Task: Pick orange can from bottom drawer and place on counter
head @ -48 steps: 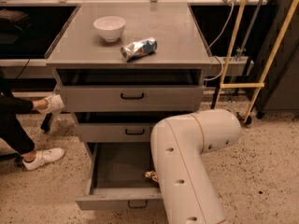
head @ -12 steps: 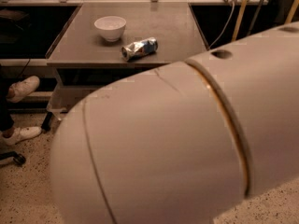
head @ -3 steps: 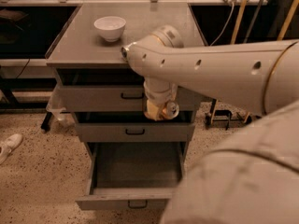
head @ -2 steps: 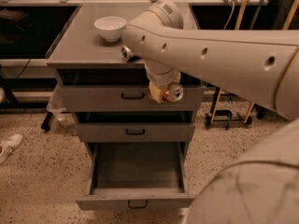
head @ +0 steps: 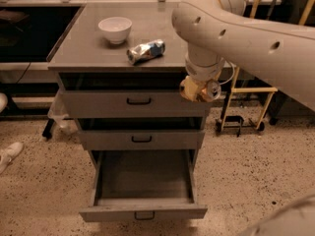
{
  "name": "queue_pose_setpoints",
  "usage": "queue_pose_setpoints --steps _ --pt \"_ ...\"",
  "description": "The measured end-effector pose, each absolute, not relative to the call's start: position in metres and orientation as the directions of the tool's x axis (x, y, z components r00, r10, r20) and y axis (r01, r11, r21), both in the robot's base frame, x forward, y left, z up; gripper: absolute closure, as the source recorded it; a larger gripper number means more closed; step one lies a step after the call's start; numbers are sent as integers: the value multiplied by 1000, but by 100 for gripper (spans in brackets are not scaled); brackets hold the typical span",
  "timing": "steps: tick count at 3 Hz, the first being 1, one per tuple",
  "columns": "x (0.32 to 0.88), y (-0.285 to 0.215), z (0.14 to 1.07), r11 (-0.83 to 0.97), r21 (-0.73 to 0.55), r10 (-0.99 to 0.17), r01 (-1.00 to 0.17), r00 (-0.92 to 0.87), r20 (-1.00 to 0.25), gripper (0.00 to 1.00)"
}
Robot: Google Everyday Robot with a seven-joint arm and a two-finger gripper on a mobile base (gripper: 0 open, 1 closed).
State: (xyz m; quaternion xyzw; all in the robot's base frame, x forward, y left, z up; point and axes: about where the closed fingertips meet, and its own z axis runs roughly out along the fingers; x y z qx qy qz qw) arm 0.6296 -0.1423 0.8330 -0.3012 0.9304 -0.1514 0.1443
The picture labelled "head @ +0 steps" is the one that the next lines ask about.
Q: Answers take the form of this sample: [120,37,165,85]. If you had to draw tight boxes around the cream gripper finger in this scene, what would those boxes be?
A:
[179,76,209,101]

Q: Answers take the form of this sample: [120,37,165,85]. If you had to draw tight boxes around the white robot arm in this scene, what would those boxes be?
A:
[171,0,315,110]

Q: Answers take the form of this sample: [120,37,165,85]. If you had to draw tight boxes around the crushed blue silver can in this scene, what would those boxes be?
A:
[126,39,165,65]

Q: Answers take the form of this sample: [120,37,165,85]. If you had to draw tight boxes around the grey drawer cabinet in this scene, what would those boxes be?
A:
[46,2,224,169]

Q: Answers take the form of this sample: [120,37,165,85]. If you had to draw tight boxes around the grey middle drawer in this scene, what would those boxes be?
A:
[78,117,204,150]

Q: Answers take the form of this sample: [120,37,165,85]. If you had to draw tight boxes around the grey drawer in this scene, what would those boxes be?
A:
[59,72,211,118]
[78,117,204,150]
[80,150,208,222]

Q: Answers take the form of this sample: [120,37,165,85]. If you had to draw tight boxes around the grey top drawer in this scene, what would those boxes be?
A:
[59,72,211,118]

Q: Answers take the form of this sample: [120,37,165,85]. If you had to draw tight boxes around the grey bottom drawer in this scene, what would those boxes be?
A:
[80,150,208,222]

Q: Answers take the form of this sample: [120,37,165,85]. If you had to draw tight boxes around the yellow hand truck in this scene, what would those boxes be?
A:
[215,0,315,138]

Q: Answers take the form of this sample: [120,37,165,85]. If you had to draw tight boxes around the white ceramic bowl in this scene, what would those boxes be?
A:
[98,17,132,44]

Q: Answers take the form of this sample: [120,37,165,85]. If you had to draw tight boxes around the dark bag on shelf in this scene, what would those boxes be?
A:
[0,9,31,32]

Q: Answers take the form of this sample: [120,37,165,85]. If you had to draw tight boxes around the white sneaker lower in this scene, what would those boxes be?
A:
[0,142,24,174]

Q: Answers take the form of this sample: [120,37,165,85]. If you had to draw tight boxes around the white power cable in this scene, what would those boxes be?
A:
[219,62,236,87]

